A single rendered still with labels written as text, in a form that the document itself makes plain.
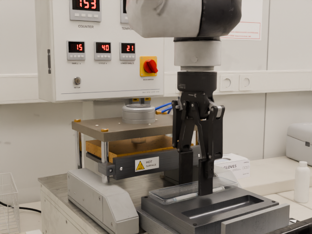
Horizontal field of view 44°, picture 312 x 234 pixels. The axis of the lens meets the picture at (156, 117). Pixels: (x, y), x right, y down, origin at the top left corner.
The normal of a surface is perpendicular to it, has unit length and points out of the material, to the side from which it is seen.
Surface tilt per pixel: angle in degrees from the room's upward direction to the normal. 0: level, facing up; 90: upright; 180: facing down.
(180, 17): 126
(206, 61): 91
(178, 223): 90
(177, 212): 0
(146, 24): 136
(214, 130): 88
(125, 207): 41
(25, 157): 90
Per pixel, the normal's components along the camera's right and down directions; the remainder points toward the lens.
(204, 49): 0.28, 0.14
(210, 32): 0.04, 0.94
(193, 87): -0.22, 0.14
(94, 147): -0.84, 0.08
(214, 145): 0.54, 0.09
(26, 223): 0.00, -0.99
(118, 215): 0.36, -0.67
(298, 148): -0.95, 0.05
